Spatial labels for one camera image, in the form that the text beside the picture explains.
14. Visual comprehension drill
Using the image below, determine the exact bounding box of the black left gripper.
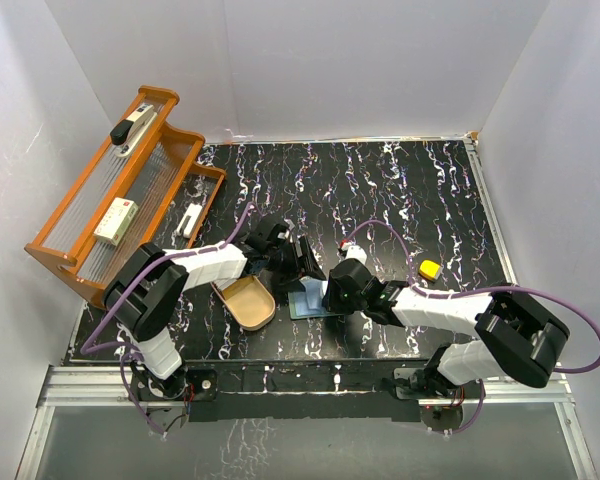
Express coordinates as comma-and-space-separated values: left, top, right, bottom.
264, 237, 325, 292

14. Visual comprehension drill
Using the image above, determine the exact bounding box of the mint green card holder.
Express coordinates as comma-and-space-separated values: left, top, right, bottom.
288, 277, 336, 320

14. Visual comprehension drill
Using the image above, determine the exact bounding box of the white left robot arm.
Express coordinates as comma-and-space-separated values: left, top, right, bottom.
103, 216, 326, 399

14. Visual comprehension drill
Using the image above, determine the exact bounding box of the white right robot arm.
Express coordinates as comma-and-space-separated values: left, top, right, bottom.
322, 258, 570, 397

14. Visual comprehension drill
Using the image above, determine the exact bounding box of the tan oval wooden tray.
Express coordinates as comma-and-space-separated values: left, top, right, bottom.
212, 276, 276, 331

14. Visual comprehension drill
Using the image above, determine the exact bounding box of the yellow eraser block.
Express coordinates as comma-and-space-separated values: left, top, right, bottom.
418, 260, 442, 282

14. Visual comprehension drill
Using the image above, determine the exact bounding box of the white small clip object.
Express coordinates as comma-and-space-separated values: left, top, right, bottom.
177, 203, 202, 239

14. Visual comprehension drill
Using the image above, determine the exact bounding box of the orange wooden shelf rack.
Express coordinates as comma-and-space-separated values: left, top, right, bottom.
25, 85, 226, 307

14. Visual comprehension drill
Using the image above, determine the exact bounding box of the white small cardboard box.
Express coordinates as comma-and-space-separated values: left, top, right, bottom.
94, 197, 138, 246

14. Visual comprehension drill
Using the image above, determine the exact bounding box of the black and white stapler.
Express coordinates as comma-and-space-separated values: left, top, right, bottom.
110, 103, 157, 158

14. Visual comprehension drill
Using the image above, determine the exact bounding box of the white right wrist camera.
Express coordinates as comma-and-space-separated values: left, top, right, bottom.
339, 240, 367, 264

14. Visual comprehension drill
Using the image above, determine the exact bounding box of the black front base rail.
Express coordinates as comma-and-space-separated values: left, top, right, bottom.
129, 359, 486, 424

